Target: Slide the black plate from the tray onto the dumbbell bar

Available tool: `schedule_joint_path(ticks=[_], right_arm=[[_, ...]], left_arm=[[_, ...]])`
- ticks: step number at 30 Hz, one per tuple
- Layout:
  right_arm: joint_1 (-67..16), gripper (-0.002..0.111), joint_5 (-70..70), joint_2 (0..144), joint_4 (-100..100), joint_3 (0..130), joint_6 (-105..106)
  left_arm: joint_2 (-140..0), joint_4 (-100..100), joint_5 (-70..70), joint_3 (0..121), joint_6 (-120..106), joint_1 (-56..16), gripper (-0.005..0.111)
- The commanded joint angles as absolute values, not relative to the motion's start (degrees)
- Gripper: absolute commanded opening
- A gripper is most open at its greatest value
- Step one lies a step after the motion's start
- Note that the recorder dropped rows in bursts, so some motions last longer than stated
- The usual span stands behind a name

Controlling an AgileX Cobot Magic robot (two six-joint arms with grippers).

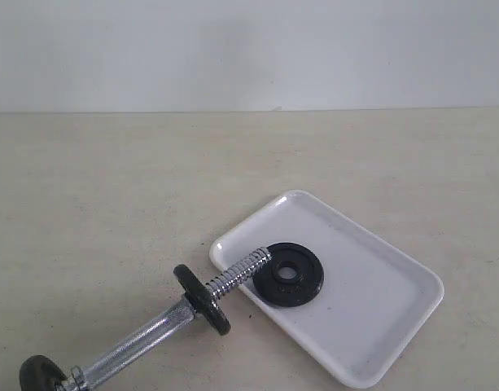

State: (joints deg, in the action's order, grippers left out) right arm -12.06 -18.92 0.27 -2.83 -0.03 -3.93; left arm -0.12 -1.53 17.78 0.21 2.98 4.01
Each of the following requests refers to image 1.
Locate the white rectangular tray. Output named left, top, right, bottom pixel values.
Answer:
left=209, top=190, right=444, bottom=389

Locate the black weight plate on bar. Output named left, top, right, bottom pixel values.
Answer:
left=173, top=264, right=231, bottom=336

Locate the chrome dumbbell bar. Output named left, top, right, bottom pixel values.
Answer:
left=56, top=247, right=271, bottom=390

